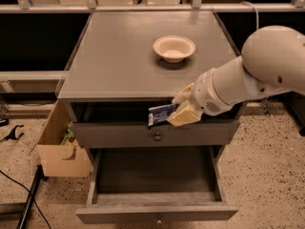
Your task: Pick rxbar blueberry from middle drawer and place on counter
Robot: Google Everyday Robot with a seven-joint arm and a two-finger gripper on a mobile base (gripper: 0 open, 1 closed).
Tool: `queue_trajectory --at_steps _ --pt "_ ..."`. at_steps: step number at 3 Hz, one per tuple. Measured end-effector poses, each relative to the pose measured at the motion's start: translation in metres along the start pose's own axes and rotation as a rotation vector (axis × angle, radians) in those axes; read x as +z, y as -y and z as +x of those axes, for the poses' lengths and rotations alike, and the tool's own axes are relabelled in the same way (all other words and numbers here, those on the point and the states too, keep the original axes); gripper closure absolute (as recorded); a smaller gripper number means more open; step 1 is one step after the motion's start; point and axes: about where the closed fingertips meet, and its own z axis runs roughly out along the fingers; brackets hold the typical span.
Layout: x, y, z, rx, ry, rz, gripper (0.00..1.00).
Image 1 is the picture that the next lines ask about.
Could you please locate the aluminium frame rail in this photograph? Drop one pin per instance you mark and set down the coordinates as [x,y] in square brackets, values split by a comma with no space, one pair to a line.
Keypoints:
[240,7]

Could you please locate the black clamp tool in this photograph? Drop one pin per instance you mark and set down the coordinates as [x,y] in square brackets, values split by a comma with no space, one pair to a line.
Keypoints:
[12,134]

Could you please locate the grey top drawer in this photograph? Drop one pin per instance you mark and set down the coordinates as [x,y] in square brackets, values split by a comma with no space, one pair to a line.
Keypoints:
[138,135]

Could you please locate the white paper bowl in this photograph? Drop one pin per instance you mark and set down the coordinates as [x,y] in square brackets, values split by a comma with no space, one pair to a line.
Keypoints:
[173,48]

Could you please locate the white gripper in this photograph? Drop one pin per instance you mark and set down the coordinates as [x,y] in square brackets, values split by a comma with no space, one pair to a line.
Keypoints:
[206,94]

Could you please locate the blue rxbar blueberry bar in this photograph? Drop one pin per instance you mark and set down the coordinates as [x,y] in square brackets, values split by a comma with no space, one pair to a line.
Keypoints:
[159,114]

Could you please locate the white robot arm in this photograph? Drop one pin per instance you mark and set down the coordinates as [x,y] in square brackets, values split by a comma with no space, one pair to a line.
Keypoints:
[272,61]

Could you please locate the black metal floor bar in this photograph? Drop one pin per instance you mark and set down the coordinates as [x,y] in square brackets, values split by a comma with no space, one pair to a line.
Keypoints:
[25,214]

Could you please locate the grey open middle drawer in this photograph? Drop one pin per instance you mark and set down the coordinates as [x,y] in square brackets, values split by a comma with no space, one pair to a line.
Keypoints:
[165,184]

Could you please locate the grey wooden drawer cabinet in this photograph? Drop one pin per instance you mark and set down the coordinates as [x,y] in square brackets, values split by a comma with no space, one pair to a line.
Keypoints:
[116,76]

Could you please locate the green packet in box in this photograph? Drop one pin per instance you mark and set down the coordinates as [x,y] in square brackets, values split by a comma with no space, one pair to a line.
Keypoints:
[69,135]

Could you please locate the plywood box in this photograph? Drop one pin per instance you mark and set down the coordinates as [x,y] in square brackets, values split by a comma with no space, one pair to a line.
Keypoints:
[58,160]

